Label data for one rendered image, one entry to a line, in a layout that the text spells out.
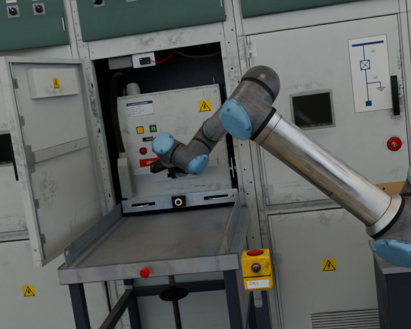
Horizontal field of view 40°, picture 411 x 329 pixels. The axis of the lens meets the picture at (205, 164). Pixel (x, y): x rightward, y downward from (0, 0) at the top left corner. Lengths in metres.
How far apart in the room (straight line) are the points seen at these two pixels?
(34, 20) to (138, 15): 0.45
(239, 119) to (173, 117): 0.98
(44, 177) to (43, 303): 0.84
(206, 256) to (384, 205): 0.59
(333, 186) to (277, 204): 0.86
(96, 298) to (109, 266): 0.81
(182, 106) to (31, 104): 0.69
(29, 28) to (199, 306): 1.44
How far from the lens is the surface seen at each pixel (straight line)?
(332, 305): 2.64
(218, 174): 2.54
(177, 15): 2.48
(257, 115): 1.61
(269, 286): 1.65
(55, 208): 2.27
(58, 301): 2.83
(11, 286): 2.90
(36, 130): 2.20
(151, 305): 2.72
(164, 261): 1.91
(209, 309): 2.68
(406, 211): 1.73
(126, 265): 1.94
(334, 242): 2.55
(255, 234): 2.55
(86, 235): 2.20
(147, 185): 2.61
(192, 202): 2.57
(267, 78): 1.67
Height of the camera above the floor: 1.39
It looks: 8 degrees down
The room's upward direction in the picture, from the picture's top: 8 degrees counter-clockwise
